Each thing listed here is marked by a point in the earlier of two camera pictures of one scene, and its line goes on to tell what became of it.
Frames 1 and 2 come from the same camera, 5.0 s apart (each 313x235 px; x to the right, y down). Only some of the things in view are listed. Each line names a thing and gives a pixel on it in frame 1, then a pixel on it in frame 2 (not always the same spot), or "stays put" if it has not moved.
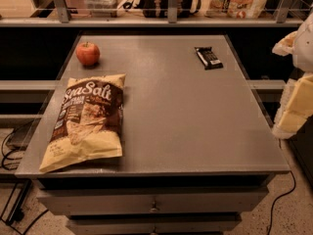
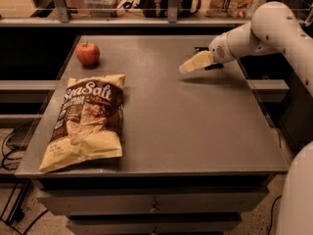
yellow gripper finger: x=302 y=97 -> x=219 y=52
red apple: x=87 y=53 stays put
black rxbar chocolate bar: x=207 y=58 stays put
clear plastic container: x=101 y=1 stays put
